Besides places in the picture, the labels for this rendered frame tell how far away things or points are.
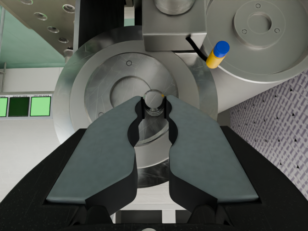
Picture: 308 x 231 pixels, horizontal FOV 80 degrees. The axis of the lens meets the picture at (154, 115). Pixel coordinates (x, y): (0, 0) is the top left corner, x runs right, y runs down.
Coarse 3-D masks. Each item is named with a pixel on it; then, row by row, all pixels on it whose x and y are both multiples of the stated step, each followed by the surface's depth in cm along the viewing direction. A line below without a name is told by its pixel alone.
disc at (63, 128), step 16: (112, 32) 17; (128, 32) 17; (80, 48) 17; (96, 48) 17; (80, 64) 17; (192, 64) 17; (64, 80) 17; (208, 80) 16; (64, 96) 17; (208, 96) 16; (64, 112) 16; (208, 112) 16; (64, 128) 16; (144, 176) 15; (160, 176) 15
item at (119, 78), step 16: (112, 64) 15; (128, 64) 15; (144, 64) 15; (160, 64) 15; (96, 80) 15; (112, 80) 15; (128, 80) 15; (144, 80) 15; (160, 80) 15; (96, 96) 14; (112, 96) 15; (128, 96) 14; (176, 96) 14; (96, 112) 14; (144, 128) 14; (160, 128) 14
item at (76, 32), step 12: (84, 0) 20; (96, 0) 25; (108, 0) 31; (84, 12) 20; (96, 12) 24; (108, 12) 30; (84, 24) 20; (96, 24) 24; (108, 24) 30; (120, 24) 40; (84, 36) 20
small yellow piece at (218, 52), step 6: (192, 42) 14; (222, 42) 11; (216, 48) 11; (222, 48) 11; (228, 48) 11; (198, 54) 14; (210, 54) 12; (216, 54) 11; (222, 54) 11; (204, 60) 13; (210, 60) 12; (216, 60) 12; (210, 66) 13; (216, 66) 13
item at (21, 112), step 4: (12, 100) 51; (16, 100) 51; (20, 100) 51; (24, 100) 51; (12, 104) 51; (16, 104) 51; (20, 104) 51; (24, 104) 51; (12, 108) 50; (16, 108) 50; (20, 108) 50; (24, 108) 50; (12, 112) 50; (16, 112) 50; (20, 112) 50; (24, 112) 50
